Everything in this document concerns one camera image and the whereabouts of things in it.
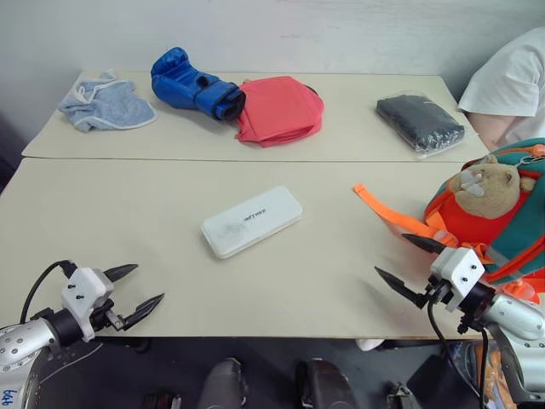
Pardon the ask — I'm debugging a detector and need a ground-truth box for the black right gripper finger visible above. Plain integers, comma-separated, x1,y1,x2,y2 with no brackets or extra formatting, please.
374,266,427,308
401,233,448,256

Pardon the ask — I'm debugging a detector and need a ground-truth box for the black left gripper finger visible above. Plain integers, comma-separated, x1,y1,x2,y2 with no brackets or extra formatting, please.
123,292,166,331
103,263,140,283

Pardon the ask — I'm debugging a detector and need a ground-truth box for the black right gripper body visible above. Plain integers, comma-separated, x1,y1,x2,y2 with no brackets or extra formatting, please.
414,276,455,309

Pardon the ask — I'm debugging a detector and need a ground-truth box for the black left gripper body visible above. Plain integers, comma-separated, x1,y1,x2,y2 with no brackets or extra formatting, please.
90,298,129,333

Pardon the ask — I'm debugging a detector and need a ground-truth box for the teal and orange backpack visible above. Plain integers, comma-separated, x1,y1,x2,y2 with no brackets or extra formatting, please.
353,137,545,306

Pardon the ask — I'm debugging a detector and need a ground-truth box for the white rectangular case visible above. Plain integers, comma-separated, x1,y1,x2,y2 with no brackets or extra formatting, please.
199,185,305,260

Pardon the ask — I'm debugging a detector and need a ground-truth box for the brown plush capybara toy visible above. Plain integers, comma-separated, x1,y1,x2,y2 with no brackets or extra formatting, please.
449,153,537,221

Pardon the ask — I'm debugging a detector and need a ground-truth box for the black item in plastic wrap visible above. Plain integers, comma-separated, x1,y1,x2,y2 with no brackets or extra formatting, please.
375,94,467,160

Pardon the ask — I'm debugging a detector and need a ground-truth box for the light blue cloth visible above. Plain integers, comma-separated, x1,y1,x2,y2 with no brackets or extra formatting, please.
57,69,158,134

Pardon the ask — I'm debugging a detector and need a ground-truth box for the person in white t-shirt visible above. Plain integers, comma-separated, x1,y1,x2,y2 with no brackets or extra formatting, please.
456,26,545,151

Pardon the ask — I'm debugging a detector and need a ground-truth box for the blue boxing glove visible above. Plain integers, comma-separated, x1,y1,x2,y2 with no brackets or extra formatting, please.
150,46,248,123

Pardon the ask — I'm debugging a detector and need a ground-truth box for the red folded fabric bag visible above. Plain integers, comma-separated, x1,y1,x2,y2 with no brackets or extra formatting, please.
233,75,326,149

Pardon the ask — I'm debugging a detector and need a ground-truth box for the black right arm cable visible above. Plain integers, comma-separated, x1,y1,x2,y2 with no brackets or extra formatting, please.
427,297,491,409

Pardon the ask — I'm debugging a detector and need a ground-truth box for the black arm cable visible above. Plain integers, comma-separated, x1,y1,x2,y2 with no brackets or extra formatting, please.
19,259,80,325
427,297,491,409

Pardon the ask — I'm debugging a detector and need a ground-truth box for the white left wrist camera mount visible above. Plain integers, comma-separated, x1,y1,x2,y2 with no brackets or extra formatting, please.
60,267,116,343

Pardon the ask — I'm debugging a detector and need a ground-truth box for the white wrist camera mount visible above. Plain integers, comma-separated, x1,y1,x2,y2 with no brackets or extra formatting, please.
430,246,487,314
60,267,116,343

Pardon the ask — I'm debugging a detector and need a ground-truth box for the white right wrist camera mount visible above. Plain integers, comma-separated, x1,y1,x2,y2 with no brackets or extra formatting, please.
430,246,487,314

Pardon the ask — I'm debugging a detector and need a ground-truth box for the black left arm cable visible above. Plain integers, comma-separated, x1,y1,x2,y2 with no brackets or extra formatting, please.
19,259,80,325

